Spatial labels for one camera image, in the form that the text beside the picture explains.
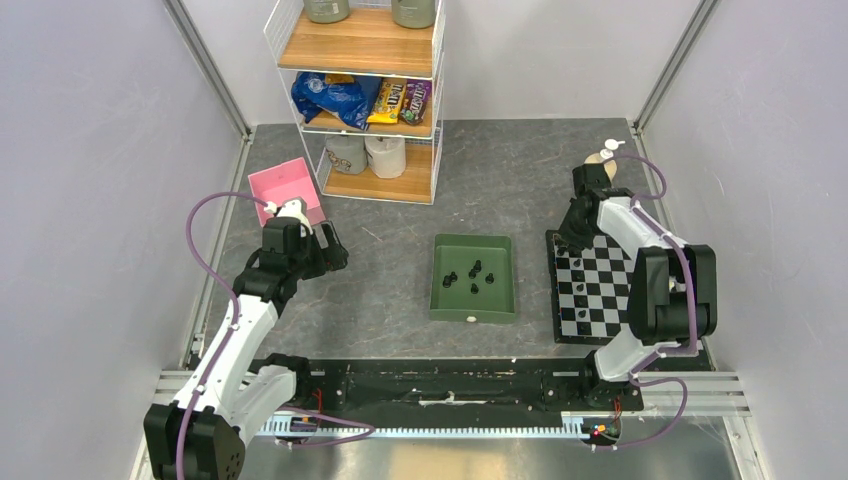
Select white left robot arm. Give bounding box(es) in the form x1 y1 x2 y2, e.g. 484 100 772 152
143 217 348 479

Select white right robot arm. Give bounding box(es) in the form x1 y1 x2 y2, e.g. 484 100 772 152
553 163 717 409

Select black and white chessboard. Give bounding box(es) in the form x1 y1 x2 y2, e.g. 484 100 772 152
545 230 635 346

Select cream soap pump bottle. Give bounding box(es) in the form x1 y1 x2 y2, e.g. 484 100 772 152
584 139 625 181

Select pink plastic box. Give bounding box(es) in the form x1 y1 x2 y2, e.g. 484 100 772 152
248 157 327 224

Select green plastic tray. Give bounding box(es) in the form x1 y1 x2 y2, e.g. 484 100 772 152
429 233 516 324

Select grey patterned mug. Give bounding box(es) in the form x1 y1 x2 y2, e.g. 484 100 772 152
325 135 368 175

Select white toilet paper roll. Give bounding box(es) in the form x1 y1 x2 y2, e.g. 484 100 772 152
365 136 406 179

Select blue snack bag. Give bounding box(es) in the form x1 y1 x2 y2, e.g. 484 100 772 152
291 71 382 130

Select yellow candy bag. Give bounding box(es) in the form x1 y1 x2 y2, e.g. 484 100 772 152
367 78 407 125

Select brown candy bag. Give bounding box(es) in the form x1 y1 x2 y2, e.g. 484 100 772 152
399 79 432 125

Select green jar left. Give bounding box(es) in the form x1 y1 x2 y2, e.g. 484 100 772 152
303 0 350 24

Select green jar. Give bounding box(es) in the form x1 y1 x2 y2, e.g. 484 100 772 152
391 0 436 29
303 0 350 24

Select green jar right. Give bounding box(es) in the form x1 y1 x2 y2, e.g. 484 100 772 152
391 0 436 29

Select white wire wooden shelf rack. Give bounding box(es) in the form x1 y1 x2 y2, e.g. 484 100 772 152
263 1 446 204

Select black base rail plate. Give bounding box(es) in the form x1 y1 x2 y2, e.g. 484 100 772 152
185 354 717 419

